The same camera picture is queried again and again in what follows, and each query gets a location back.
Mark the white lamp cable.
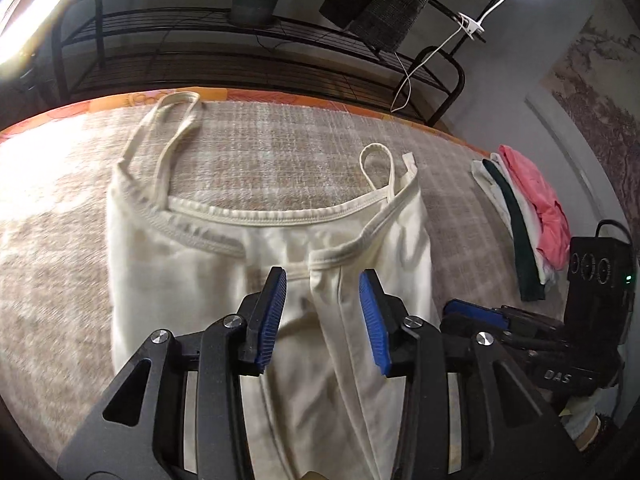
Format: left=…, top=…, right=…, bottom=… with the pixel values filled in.
left=391, top=25, right=472, bottom=113

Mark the person's leg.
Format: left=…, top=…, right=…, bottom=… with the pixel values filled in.
left=562, top=392, right=603, bottom=453

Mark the cream camisole top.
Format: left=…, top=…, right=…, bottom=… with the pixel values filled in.
left=106, top=91, right=435, bottom=480

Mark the potted plant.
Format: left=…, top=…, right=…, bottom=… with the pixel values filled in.
left=231, top=0, right=284, bottom=29

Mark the orange patterned bedsheet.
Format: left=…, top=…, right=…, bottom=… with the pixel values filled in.
left=0, top=87, right=497, bottom=157

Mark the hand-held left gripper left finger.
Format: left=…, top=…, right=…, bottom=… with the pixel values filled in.
left=56, top=266, right=288, bottom=480

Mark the black metal rack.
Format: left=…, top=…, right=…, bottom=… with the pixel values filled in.
left=52, top=0, right=467, bottom=128

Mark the wall poster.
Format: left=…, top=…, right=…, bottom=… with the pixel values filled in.
left=542, top=15, right=640, bottom=223

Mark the white folded garment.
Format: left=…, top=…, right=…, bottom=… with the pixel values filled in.
left=472, top=158, right=512, bottom=222
left=492, top=152, right=562, bottom=287

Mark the bright strip light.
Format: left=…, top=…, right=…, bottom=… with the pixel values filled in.
left=0, top=0, right=103, bottom=67

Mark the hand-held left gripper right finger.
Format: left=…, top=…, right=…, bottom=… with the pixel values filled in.
left=359, top=268, right=577, bottom=480

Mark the grey plaid hanging cloth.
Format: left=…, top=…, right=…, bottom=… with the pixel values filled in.
left=350, top=0, right=458, bottom=54

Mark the dark green folded garment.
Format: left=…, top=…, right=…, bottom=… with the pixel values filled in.
left=482, top=159, right=547, bottom=302

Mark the pink folded garment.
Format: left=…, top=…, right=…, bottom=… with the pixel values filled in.
left=498, top=145, right=572, bottom=267

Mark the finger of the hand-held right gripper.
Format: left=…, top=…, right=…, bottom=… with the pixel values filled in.
left=439, top=314, right=531, bottom=356
left=444, top=299, right=566, bottom=343

